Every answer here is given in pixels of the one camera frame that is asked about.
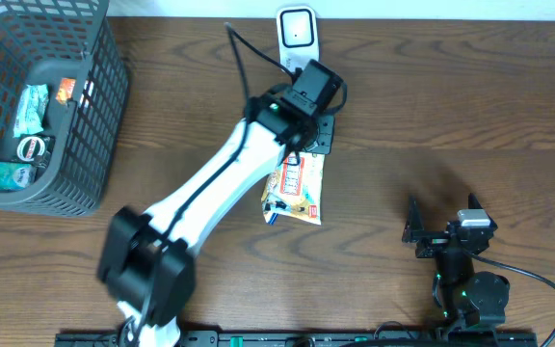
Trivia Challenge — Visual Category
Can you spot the yellow snack bag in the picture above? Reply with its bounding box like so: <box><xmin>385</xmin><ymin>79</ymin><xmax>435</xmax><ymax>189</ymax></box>
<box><xmin>261</xmin><ymin>152</ymin><xmax>325</xmax><ymax>226</ymax></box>

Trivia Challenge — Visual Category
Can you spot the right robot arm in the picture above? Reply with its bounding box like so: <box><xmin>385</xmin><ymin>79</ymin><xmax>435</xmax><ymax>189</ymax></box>
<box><xmin>402</xmin><ymin>194</ymin><xmax>510</xmax><ymax>341</ymax></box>

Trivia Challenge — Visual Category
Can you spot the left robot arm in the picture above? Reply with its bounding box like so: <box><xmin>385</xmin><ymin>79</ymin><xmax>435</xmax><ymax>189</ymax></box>
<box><xmin>96</xmin><ymin>97</ymin><xmax>305</xmax><ymax>346</ymax></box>

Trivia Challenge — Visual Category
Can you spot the white barcode scanner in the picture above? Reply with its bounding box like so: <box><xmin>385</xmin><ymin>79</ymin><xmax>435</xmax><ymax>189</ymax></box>
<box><xmin>276</xmin><ymin>6</ymin><xmax>320</xmax><ymax>72</ymax></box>

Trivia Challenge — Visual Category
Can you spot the orange snack packet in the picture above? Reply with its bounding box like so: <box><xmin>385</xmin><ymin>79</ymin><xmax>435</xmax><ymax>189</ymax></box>
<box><xmin>56</xmin><ymin>78</ymin><xmax>76</xmax><ymax>105</ymax></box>

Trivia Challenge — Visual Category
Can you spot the light green snack packet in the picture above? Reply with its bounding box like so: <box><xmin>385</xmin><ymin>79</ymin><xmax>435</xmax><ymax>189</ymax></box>
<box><xmin>13</xmin><ymin>84</ymin><xmax>49</xmax><ymax>138</ymax></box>

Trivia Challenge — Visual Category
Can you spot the black round-logo snack packet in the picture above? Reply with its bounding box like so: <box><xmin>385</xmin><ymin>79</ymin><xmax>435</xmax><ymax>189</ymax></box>
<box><xmin>16</xmin><ymin>135</ymin><xmax>55</xmax><ymax>169</ymax></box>

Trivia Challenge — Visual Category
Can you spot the green tissue packet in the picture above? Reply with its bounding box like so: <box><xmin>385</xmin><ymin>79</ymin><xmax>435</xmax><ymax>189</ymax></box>
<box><xmin>0</xmin><ymin>162</ymin><xmax>37</xmax><ymax>191</ymax></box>

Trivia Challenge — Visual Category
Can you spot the dark grey plastic basket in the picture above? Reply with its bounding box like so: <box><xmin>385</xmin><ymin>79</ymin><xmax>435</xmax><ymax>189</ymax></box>
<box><xmin>0</xmin><ymin>0</ymin><xmax>129</xmax><ymax>217</ymax></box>

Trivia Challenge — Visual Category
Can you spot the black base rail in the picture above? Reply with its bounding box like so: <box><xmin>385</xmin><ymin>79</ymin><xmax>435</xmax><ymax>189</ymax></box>
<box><xmin>54</xmin><ymin>330</ymin><xmax>538</xmax><ymax>347</ymax></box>

